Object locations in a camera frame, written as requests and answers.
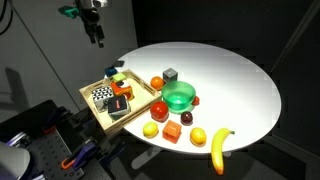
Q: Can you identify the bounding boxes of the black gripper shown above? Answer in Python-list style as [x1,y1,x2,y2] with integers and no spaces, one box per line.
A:
[79,6,105,49]

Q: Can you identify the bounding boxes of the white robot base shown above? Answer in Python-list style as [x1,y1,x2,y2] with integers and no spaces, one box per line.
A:
[0,141,31,180]

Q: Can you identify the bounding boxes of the orange and white block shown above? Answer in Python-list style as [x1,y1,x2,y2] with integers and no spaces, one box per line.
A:
[110,80,135,101]

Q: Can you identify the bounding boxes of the wooden tray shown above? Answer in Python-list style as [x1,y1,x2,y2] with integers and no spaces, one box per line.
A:
[79,68,163,136]

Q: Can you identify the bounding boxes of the orange hollow block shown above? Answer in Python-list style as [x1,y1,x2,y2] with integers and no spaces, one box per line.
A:
[162,119,183,145]

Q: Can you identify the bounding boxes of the black white checkered cube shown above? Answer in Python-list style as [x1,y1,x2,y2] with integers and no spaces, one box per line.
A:
[91,86,114,113]

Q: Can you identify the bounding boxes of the black cube red mark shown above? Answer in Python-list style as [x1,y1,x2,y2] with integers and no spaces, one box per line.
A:
[107,96,132,121]

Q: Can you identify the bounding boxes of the orange fruit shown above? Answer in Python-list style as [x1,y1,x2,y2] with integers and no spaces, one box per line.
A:
[150,76,165,91]

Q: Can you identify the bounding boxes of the grey cube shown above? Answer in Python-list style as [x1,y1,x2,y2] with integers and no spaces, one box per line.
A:
[162,67,179,84]

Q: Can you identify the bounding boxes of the red tomato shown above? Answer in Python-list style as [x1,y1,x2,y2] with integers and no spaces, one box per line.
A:
[149,100,170,123]

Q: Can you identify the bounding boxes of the purple clamp orange tip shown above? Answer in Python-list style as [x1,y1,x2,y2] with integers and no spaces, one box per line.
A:
[41,108,69,135]
[60,140,98,171]

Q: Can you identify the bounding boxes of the green translucent bowl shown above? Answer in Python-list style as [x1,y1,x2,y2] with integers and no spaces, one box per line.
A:
[161,80,197,114]

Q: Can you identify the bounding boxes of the small red fruit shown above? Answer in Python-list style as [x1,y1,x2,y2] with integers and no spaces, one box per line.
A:
[191,95,201,107]

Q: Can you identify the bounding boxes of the dark purple plum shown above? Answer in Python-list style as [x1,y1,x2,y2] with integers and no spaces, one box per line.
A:
[180,111,194,127]

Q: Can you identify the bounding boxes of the black perforated mounting board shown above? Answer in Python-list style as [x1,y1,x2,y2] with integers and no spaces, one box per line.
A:
[19,128,86,180]

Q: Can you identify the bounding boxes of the white table leg foot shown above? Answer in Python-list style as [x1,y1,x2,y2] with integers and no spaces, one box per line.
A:
[130,145,163,170]

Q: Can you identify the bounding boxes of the yellow orange lemon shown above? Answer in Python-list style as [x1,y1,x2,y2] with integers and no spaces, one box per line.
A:
[189,127,207,147]

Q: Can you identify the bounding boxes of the yellow banana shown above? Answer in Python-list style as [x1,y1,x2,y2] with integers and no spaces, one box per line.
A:
[210,127,236,176]

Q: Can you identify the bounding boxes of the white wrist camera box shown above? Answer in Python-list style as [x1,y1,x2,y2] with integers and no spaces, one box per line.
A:
[93,0,110,9]

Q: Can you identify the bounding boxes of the teal camera mount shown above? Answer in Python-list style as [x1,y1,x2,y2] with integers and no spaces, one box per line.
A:
[58,5,81,20]

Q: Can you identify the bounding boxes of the black cable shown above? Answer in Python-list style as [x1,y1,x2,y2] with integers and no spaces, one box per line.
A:
[0,0,14,36]

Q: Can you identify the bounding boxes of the silver metal bracket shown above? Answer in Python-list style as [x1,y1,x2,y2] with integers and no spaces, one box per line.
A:
[5,131,32,148]

